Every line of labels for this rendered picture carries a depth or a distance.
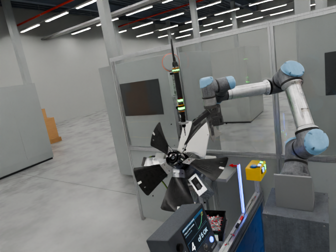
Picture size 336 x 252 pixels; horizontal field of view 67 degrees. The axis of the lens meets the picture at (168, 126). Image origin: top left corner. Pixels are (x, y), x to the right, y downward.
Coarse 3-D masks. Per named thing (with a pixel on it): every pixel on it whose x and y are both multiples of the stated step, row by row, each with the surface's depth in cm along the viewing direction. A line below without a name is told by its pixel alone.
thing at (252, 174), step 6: (252, 162) 184; (258, 162) 182; (264, 162) 181; (246, 168) 176; (252, 168) 174; (258, 168) 172; (246, 174) 177; (252, 174) 175; (258, 174) 172; (264, 174) 182; (258, 180) 173
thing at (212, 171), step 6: (192, 162) 170; (198, 162) 169; (204, 162) 168; (210, 162) 167; (216, 162) 166; (198, 168) 164; (204, 168) 163; (210, 168) 162; (216, 168) 161; (204, 174) 159; (210, 174) 158; (216, 174) 157
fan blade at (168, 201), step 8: (168, 184) 170; (176, 184) 170; (184, 184) 172; (168, 192) 167; (176, 192) 167; (184, 192) 169; (168, 200) 165; (176, 200) 165; (184, 200) 165; (192, 200) 166; (168, 208) 163; (176, 208) 163
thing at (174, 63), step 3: (174, 57) 160; (174, 60) 160; (174, 63) 160; (183, 111) 166; (180, 114) 167; (183, 114) 167; (180, 117) 168; (183, 117) 167; (183, 120) 167; (183, 126) 169
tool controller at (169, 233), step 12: (192, 204) 107; (180, 216) 100; (192, 216) 99; (204, 216) 104; (168, 228) 94; (180, 228) 92; (192, 228) 96; (204, 228) 102; (156, 240) 89; (168, 240) 86; (180, 240) 90; (204, 240) 100
